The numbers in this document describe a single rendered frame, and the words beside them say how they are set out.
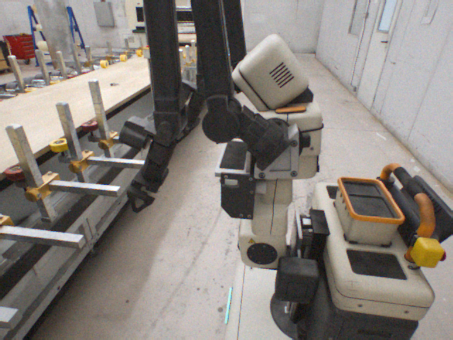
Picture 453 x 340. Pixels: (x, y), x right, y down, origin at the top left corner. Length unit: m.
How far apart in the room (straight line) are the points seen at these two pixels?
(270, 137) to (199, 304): 1.30
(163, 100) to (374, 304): 0.76
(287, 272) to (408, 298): 0.32
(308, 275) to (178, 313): 0.97
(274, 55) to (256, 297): 1.08
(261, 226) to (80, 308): 1.27
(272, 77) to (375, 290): 0.62
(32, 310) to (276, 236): 1.29
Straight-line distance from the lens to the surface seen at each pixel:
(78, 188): 1.18
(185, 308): 1.73
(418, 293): 0.94
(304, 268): 0.93
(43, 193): 1.25
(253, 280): 1.47
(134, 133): 0.67
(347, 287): 0.87
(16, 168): 1.33
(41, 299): 1.79
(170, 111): 0.60
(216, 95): 0.55
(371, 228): 0.95
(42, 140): 1.57
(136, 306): 1.79
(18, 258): 1.21
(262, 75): 0.69
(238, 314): 1.37
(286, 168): 0.63
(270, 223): 0.89
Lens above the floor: 1.44
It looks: 30 degrees down
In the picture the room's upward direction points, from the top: 1 degrees clockwise
